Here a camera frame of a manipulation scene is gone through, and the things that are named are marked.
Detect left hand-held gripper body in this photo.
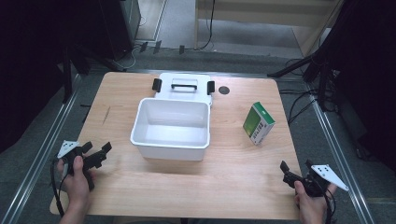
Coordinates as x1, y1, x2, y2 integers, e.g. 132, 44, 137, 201
56, 139, 108, 191

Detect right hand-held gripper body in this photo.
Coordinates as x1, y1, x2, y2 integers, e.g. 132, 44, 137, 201
282, 163, 349, 198

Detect green and white carton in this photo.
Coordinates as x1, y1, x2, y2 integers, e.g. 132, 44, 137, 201
242, 101, 276, 147

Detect white plastic storage box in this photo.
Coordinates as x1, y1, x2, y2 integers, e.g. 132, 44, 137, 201
130, 97, 212, 162

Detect person's right hand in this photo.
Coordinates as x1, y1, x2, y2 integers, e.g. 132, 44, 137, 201
293, 180, 339, 224

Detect person's left hand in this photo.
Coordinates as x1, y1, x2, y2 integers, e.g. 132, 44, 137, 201
56, 155, 96, 211

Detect black metal stand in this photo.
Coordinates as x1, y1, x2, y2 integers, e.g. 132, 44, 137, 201
266, 46, 339, 114
60, 43, 126, 105

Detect white lid with black latches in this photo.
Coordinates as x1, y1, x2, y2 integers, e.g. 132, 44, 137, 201
151, 73, 217, 108

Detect dark curtain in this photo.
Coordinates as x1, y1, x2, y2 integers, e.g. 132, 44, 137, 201
323, 0, 396, 173
0, 0, 106, 154

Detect black cabinet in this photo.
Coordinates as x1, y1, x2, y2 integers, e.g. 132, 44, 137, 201
98, 0, 142, 62

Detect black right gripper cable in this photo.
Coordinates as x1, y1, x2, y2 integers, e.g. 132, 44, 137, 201
321, 186, 338, 224

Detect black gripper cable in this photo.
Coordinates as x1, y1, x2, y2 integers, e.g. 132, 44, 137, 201
49, 158, 68, 218
321, 186, 338, 224

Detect metal floor rail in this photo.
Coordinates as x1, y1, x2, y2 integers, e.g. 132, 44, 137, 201
0, 74, 83, 224
306, 83, 376, 224

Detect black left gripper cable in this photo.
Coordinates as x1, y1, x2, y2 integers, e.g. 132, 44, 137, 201
49, 158, 68, 218

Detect black floor cables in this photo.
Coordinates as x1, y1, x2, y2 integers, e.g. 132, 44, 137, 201
278, 88, 319, 126

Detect white floor cable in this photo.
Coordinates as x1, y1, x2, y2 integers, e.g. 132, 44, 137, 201
111, 43, 140, 71

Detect black hanging cable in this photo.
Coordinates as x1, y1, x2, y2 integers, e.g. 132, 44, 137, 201
194, 0, 217, 51

